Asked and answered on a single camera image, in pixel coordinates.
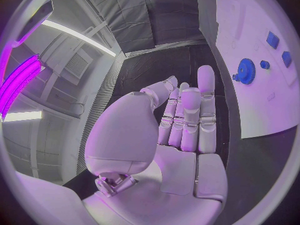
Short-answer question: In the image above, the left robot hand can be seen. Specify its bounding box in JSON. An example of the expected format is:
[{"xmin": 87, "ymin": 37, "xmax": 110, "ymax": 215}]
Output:
[{"xmin": 81, "ymin": 64, "xmax": 229, "ymax": 225}]

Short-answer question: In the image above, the white task board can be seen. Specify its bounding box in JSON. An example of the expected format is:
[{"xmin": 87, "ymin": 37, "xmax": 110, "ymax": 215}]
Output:
[{"xmin": 213, "ymin": 0, "xmax": 300, "ymax": 140}]

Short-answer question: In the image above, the glowing light bar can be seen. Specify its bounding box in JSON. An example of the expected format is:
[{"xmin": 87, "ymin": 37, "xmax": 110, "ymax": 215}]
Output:
[{"xmin": 0, "ymin": 53, "xmax": 47, "ymax": 122}]

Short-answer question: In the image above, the blue gear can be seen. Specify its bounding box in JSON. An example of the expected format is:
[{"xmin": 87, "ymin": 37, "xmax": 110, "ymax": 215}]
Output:
[{"xmin": 231, "ymin": 57, "xmax": 257, "ymax": 85}]

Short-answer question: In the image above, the blue square block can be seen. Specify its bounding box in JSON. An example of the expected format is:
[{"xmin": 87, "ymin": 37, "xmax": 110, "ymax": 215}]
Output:
[
  {"xmin": 265, "ymin": 30, "xmax": 281, "ymax": 50},
  {"xmin": 281, "ymin": 51, "xmax": 293, "ymax": 69}
]

